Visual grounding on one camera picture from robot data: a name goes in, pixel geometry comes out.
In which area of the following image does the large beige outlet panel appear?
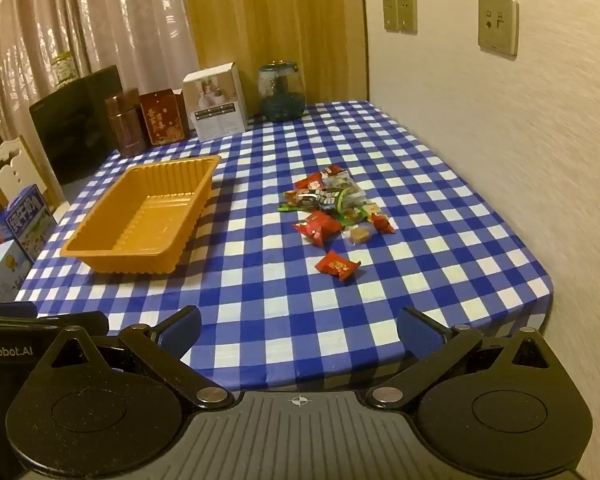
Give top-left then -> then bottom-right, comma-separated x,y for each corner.
477,0 -> 520,57

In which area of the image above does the long green black snack packet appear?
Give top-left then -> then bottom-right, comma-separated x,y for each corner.
279,191 -> 348,212

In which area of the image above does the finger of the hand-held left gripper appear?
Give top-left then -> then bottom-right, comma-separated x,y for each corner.
0,301 -> 38,318
0,311 -> 111,337

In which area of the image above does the clear silver snack packet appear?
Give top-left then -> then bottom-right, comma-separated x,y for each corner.
324,169 -> 355,190

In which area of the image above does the white chair back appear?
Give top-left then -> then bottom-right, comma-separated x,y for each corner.
0,135 -> 43,206

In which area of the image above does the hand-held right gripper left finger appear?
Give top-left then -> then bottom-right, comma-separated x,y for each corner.
44,305 -> 235,411

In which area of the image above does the black glass appliance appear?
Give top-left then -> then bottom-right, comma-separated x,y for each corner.
29,65 -> 126,186

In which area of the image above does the light wooden panel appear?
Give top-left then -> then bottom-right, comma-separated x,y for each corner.
182,0 -> 368,116

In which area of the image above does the red snack packet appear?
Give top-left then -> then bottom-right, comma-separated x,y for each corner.
295,172 -> 327,193
292,211 -> 343,246

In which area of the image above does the pale sheer curtain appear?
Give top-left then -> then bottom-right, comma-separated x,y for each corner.
0,0 -> 198,136

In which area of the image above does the blue white checked tablecloth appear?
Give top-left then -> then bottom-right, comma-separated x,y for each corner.
17,100 -> 555,393

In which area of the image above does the small jar with yellow lid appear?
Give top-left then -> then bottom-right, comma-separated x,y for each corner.
50,52 -> 77,86

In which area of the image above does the pale blue milk box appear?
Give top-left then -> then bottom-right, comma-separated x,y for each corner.
0,240 -> 33,303

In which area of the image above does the brown metal canister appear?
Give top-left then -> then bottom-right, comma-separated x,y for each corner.
104,88 -> 148,157

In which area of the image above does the red gift box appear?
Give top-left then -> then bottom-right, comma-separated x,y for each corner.
139,88 -> 188,147

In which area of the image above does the white product box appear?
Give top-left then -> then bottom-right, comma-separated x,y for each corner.
182,62 -> 248,142

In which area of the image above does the glass jar with dark lid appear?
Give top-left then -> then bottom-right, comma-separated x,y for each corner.
257,61 -> 307,122

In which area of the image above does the yellow plastic tray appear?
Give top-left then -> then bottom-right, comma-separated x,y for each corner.
60,155 -> 222,275

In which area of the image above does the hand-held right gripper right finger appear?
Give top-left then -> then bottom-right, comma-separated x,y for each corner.
364,306 -> 557,409

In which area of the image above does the beige wall socket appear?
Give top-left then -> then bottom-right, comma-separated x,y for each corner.
382,0 -> 400,32
397,0 -> 418,32

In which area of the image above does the blue milk carton box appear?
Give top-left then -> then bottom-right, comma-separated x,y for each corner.
0,184 -> 58,263

